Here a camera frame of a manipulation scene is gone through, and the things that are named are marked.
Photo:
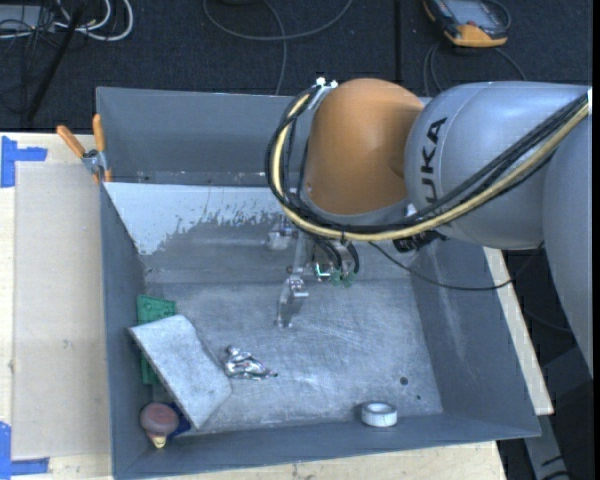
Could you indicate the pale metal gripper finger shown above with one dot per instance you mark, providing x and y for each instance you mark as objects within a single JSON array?
[
  {"x": 281, "y": 238},
  {"x": 289, "y": 305}
]

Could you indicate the grey metal bin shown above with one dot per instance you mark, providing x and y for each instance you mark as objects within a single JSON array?
[{"x": 340, "y": 348}]

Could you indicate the silver crumpled foil figure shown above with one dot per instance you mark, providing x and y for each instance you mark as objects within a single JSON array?
[{"x": 244, "y": 365}]

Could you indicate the grey-white flat slab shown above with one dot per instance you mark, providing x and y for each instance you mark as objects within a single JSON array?
[{"x": 185, "y": 368}]

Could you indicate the dark green flat block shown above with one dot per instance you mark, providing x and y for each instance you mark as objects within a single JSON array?
[{"x": 155, "y": 309}]

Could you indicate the white tape roll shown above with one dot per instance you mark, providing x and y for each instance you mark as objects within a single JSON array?
[{"x": 379, "y": 414}]

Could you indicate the red-brown round toy top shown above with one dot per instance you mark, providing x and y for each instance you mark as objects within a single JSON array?
[{"x": 157, "y": 418}]

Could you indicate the pale wood flat board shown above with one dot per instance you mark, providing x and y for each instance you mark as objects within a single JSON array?
[{"x": 55, "y": 293}]

